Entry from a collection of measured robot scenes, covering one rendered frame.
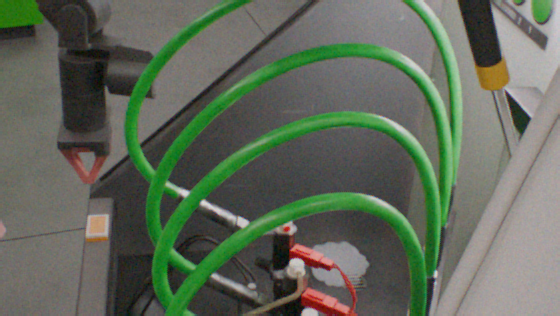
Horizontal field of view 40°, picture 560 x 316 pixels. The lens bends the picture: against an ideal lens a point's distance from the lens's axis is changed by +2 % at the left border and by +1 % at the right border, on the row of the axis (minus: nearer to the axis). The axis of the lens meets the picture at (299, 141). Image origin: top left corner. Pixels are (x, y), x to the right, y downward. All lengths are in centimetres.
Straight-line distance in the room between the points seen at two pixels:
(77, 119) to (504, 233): 69
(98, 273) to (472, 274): 69
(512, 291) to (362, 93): 77
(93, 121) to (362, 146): 45
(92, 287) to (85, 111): 24
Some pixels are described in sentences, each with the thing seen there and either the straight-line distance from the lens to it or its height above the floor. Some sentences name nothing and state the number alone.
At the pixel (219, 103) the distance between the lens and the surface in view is 73.
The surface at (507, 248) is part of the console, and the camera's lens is 48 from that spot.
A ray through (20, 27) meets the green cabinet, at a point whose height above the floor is 6.
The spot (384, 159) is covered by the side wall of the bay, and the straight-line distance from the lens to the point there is 128.
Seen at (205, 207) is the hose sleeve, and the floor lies 114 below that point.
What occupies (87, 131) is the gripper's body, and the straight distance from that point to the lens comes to 106.
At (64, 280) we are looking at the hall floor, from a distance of 259.
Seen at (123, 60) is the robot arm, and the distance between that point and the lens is 101.
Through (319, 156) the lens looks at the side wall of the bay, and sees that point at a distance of 125.
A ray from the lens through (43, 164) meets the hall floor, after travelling 318.
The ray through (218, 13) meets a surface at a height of 138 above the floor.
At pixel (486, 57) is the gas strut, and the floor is 147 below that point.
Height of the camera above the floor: 166
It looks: 30 degrees down
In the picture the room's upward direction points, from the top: 4 degrees clockwise
